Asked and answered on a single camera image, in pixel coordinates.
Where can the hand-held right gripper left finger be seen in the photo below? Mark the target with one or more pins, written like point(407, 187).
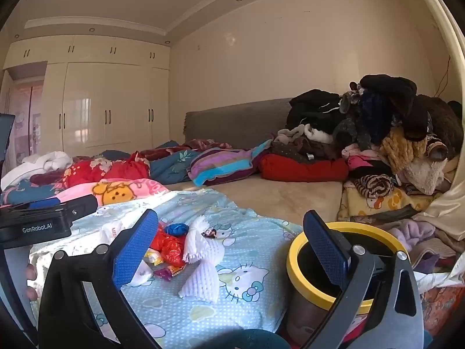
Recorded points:
point(134, 251)

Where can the navy fuzzy garment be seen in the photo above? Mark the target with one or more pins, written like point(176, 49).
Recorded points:
point(374, 116)

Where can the cream wardrobe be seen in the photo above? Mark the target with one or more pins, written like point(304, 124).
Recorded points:
point(90, 98)

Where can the black bin with yellow rim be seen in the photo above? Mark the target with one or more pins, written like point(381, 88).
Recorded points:
point(296, 272)

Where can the pink garment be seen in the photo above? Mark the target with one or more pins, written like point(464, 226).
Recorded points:
point(358, 156)

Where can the white crumpled paper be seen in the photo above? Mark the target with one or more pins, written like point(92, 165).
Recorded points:
point(143, 278)

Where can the yellow and white packet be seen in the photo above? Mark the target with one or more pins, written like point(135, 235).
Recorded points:
point(154, 258)

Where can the pink purple wrapper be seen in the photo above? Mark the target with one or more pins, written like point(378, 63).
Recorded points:
point(163, 273)

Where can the blue plastic bag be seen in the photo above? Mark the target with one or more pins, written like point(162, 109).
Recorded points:
point(177, 229)

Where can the orange patterned cloth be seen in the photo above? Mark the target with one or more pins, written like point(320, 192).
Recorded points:
point(443, 305)

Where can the tan fuzzy garment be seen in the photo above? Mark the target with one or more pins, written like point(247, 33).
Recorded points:
point(399, 149)

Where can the pink bear blanket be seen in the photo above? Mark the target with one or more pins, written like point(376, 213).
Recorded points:
point(120, 191)

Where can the white knitted cloth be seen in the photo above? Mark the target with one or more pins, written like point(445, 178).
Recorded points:
point(203, 261)

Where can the black jacket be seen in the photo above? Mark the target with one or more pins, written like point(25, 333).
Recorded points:
point(312, 111)

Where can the tiger striped cloth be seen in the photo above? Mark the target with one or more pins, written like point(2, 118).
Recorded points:
point(374, 185)

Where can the cream satin curtain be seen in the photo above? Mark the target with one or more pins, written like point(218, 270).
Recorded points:
point(445, 207)

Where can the yellow cartoon blanket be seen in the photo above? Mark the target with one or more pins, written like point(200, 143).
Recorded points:
point(370, 205)

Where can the light blue cartoon sheet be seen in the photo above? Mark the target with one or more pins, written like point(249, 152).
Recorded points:
point(247, 247)

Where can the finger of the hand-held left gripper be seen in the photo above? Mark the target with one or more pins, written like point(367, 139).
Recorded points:
point(45, 203)

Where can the beige mattress cushion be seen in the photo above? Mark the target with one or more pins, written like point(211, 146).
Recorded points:
point(283, 200)

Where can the purple striped pillow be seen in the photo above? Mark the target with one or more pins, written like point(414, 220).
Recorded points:
point(221, 165)

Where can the dark teal cloth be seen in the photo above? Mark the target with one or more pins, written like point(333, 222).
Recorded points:
point(261, 338)

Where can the white printed packet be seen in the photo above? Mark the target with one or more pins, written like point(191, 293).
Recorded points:
point(112, 232)

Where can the dark candy wrapper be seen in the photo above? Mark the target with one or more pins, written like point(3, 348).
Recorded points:
point(210, 233)

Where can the blue floral quilt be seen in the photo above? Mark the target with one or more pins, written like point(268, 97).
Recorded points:
point(170, 167)

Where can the maroon floral blanket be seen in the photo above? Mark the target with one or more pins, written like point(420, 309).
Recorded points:
point(203, 143)

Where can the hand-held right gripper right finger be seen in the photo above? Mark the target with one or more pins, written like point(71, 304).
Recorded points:
point(323, 251)

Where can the black fleece garment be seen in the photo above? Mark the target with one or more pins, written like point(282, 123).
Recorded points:
point(396, 91)

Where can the red floral quilt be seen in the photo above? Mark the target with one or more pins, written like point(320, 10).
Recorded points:
point(109, 169)

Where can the dark brown dotted garment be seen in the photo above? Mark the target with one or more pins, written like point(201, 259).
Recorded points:
point(301, 149)

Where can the dark brown plush garment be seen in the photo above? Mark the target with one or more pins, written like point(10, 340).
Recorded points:
point(439, 123)

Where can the red plastic bag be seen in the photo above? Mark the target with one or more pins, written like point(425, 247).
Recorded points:
point(170, 249)

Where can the lilac fleece cloth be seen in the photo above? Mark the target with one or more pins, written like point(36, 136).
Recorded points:
point(414, 232)

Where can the grey headboard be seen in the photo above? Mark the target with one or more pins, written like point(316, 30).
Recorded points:
point(236, 123)

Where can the red cushion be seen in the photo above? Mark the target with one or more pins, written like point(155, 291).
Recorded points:
point(301, 169)

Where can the grey speckled garment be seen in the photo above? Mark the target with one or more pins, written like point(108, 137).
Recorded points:
point(345, 131)

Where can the person's left hand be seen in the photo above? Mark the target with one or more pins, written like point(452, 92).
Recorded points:
point(31, 272)

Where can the blue patterned cloth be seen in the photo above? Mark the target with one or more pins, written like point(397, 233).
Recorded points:
point(21, 192)

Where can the cream plush garment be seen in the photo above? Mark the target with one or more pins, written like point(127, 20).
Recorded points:
point(425, 174)

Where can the white fleece garment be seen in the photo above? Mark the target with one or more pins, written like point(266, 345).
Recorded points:
point(316, 132)

